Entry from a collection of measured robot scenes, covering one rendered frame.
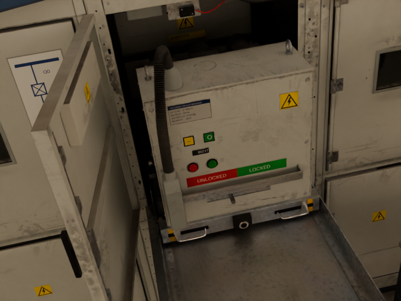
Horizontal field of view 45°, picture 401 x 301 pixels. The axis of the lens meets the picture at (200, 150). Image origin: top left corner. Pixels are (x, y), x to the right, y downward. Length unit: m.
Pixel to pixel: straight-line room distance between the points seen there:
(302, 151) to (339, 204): 0.54
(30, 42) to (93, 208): 0.52
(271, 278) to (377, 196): 0.74
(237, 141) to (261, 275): 0.41
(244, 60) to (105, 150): 0.50
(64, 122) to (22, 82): 0.46
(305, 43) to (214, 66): 0.33
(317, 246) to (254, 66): 0.60
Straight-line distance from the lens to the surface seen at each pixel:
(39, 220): 1.82
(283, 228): 1.66
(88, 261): 1.11
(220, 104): 1.37
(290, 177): 1.53
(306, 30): 1.61
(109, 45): 1.49
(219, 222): 1.61
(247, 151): 1.48
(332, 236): 1.64
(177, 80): 1.35
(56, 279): 2.03
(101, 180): 1.32
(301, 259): 1.57
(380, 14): 1.68
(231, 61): 1.49
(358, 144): 1.89
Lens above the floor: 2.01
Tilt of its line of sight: 35 degrees down
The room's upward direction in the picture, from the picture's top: 8 degrees counter-clockwise
